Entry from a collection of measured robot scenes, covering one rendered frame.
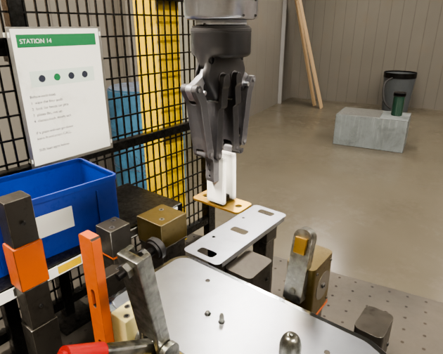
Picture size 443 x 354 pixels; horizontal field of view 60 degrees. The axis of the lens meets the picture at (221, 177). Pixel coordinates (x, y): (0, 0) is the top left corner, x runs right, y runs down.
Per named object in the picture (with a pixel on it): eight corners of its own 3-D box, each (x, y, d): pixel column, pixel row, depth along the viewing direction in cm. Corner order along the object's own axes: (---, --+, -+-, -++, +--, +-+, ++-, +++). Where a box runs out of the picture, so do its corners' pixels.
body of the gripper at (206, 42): (223, 22, 42) (224, 107, 45) (265, 22, 48) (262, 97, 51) (174, 23, 46) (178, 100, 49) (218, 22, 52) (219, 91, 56)
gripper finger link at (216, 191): (226, 156, 52) (223, 158, 51) (226, 204, 54) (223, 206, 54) (209, 152, 54) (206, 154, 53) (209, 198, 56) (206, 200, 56)
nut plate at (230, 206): (252, 205, 55) (253, 197, 55) (237, 215, 52) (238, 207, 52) (207, 190, 60) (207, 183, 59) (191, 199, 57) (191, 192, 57)
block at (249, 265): (274, 351, 96) (280, 254, 86) (247, 383, 87) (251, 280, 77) (250, 337, 100) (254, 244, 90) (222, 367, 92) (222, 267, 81)
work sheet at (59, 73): (113, 147, 105) (100, 26, 94) (32, 171, 88) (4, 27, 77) (108, 146, 106) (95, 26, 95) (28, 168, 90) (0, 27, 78)
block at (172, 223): (191, 336, 100) (186, 212, 87) (169, 355, 95) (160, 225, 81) (169, 322, 105) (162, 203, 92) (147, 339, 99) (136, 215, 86)
